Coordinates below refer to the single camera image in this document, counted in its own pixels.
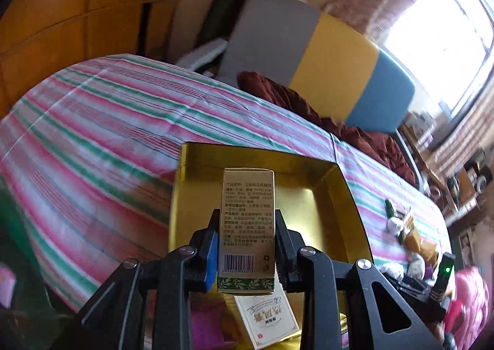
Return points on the maroon blanket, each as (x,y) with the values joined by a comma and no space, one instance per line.
(370,145)

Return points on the person's pink clothing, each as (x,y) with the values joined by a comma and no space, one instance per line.
(471,303)

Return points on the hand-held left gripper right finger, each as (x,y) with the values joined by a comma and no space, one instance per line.
(281,257)

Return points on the window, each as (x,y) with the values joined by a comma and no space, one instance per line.
(436,33)

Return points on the wooden side table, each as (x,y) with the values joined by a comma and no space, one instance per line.
(428,164)

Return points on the magenta packet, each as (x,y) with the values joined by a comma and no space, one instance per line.
(210,328)

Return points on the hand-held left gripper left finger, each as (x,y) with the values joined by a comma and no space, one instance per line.
(211,253)

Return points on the grey yellow blue sofa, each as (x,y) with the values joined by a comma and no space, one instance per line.
(335,60)

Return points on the beige barcode carton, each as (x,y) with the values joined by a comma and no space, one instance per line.
(247,219)

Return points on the gold cardboard box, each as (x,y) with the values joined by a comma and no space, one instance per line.
(308,195)

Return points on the pink object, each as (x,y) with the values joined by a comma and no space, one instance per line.
(7,284)

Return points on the yellow sponge block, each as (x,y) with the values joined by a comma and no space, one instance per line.
(418,242)

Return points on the green rice cracker packet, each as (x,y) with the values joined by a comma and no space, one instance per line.
(393,224)

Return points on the white and gold carton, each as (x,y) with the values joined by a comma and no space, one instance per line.
(266,319)

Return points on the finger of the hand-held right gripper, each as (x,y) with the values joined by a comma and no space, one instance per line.
(411,285)

